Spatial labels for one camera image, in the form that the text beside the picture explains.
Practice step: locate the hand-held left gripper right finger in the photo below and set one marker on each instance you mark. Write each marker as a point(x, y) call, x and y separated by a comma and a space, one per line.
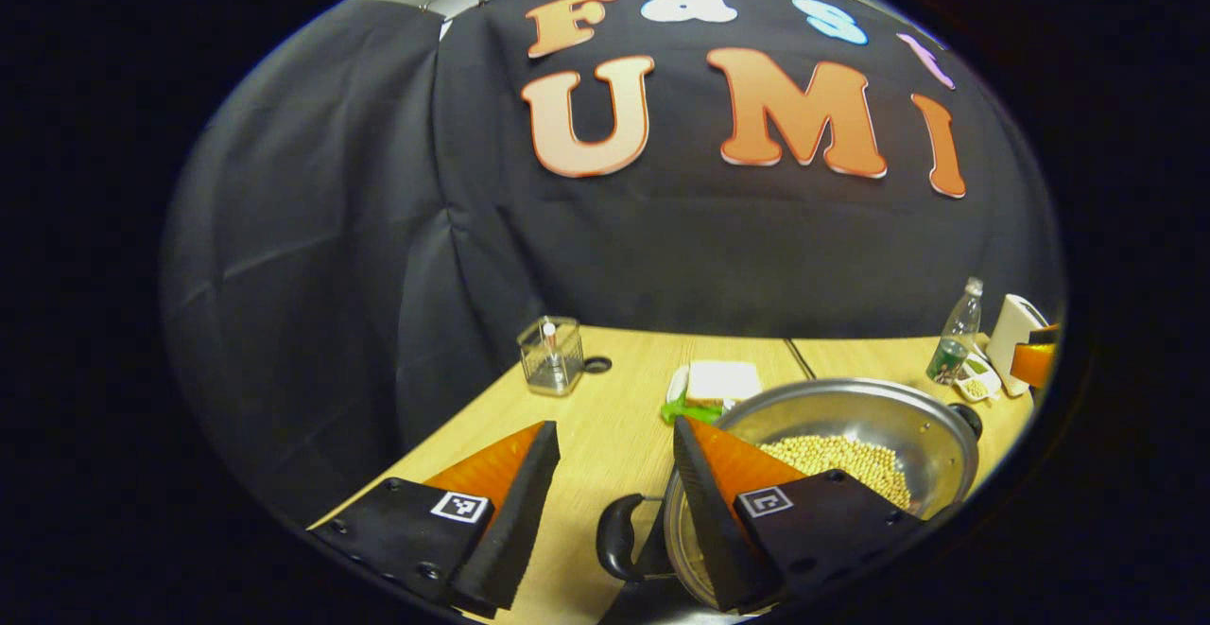
point(709, 521)

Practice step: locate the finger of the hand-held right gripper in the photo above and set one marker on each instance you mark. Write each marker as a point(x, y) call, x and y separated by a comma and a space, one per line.
point(1035, 362)

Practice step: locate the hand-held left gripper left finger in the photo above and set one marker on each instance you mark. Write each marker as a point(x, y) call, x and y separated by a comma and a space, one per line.
point(515, 521)

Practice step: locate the black induction cooktop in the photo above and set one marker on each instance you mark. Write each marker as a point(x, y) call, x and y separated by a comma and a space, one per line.
point(643, 608)

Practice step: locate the stainless steel pot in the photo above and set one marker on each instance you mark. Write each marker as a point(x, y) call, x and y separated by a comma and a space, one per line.
point(907, 426)

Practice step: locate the white toaster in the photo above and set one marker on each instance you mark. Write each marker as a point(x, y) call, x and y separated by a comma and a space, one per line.
point(1007, 341)

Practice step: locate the white divided dish of beans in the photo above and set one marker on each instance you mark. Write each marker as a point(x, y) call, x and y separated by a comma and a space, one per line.
point(978, 384)

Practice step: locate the clear plastic water bottle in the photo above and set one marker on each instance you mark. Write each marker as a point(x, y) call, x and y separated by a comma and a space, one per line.
point(953, 341)

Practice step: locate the sandwich with lettuce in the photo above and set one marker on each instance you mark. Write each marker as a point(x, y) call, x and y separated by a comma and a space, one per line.
point(723, 381)

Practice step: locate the pile of soybeans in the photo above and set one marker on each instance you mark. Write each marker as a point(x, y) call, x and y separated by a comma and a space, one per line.
point(841, 460)

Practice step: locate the black round table grommet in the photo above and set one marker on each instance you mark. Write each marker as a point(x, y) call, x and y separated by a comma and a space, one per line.
point(597, 365)

